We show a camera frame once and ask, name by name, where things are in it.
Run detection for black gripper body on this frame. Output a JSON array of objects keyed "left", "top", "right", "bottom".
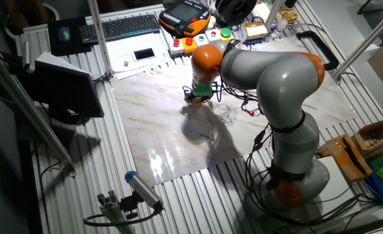
[{"left": 183, "top": 90, "right": 213, "bottom": 104}]

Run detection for green flange adapter plate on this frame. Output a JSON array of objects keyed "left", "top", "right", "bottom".
[{"left": 192, "top": 83, "right": 214, "bottom": 96}]

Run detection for white marble pattern mat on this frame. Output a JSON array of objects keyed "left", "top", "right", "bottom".
[{"left": 111, "top": 34, "right": 358, "bottom": 188}]

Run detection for grey box red mushroom button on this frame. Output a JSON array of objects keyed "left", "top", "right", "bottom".
[{"left": 168, "top": 38, "right": 185, "bottom": 55}]

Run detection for orange box red mushroom button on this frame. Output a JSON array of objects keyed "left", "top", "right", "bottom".
[{"left": 181, "top": 36, "right": 198, "bottom": 55}]

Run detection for grey box green white button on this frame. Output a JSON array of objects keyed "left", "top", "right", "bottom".
[{"left": 193, "top": 33, "right": 210, "bottom": 47}]

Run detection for white smartphone black screen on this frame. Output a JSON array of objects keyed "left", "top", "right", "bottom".
[{"left": 131, "top": 47, "right": 157, "bottom": 62}]

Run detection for grey box flat red button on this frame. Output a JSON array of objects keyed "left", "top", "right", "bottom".
[{"left": 205, "top": 29, "right": 222, "bottom": 44}]

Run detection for yellow box green button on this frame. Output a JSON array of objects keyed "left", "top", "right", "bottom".
[{"left": 219, "top": 27, "right": 234, "bottom": 43}]

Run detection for blue flat box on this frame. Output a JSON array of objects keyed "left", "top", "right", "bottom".
[{"left": 243, "top": 37, "right": 267, "bottom": 46}]

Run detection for white paper sheets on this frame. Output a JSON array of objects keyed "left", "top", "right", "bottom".
[{"left": 105, "top": 32, "right": 172, "bottom": 81}]

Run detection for black orange teach pendant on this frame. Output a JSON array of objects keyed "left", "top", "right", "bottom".
[{"left": 158, "top": 0, "right": 212, "bottom": 37}]

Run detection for cardboard box white label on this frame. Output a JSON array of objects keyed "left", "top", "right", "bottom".
[{"left": 242, "top": 21, "right": 269, "bottom": 40}]

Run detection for black filament spool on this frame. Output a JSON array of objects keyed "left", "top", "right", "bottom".
[{"left": 214, "top": 0, "right": 258, "bottom": 24}]

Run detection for black computer keyboard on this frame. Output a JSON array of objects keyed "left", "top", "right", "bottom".
[{"left": 78, "top": 13, "right": 162, "bottom": 46}]

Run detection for white flat box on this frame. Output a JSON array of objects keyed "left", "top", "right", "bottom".
[{"left": 252, "top": 2, "right": 272, "bottom": 23}]

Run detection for black mouse pad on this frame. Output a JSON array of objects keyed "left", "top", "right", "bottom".
[{"left": 47, "top": 16, "right": 93, "bottom": 58}]

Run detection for black computer monitor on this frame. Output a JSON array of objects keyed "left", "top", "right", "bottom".
[{"left": 21, "top": 60, "right": 105, "bottom": 118}]

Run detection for grey computer mouse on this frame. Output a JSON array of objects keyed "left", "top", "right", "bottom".
[{"left": 57, "top": 25, "right": 72, "bottom": 42}]

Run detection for brown cardboard box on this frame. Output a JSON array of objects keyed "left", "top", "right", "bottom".
[{"left": 326, "top": 133, "right": 373, "bottom": 182}]

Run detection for long aluminium beam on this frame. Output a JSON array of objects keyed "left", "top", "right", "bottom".
[{"left": 0, "top": 45, "right": 77, "bottom": 178}]

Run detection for open cardboard box wooden pieces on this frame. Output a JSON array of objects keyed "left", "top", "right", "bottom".
[{"left": 352, "top": 118, "right": 383, "bottom": 153}]

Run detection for silver bar on stand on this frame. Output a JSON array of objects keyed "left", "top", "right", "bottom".
[{"left": 21, "top": 39, "right": 36, "bottom": 75}]

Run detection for black cable strap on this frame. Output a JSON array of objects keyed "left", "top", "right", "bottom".
[
  {"left": 269, "top": 110, "right": 307, "bottom": 135},
  {"left": 265, "top": 164, "right": 308, "bottom": 192}
]

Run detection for silver bar camera blue end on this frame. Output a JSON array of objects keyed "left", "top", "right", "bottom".
[{"left": 124, "top": 170, "right": 165, "bottom": 211}]

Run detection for aluminium frame post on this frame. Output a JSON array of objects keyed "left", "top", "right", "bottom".
[
  {"left": 86, "top": 0, "right": 114, "bottom": 79},
  {"left": 265, "top": 0, "right": 285, "bottom": 32},
  {"left": 331, "top": 3, "right": 383, "bottom": 84}
]

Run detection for black camera clamp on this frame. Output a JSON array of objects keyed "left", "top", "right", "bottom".
[{"left": 119, "top": 191, "right": 143, "bottom": 220}]

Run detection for black carry handle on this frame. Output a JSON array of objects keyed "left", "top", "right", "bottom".
[{"left": 296, "top": 30, "right": 341, "bottom": 72}]

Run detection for short aluminium profile mount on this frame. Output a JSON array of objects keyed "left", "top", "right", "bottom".
[{"left": 96, "top": 190, "right": 137, "bottom": 234}]

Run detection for black camera cable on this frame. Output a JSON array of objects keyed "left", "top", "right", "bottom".
[{"left": 83, "top": 203, "right": 163, "bottom": 228}]

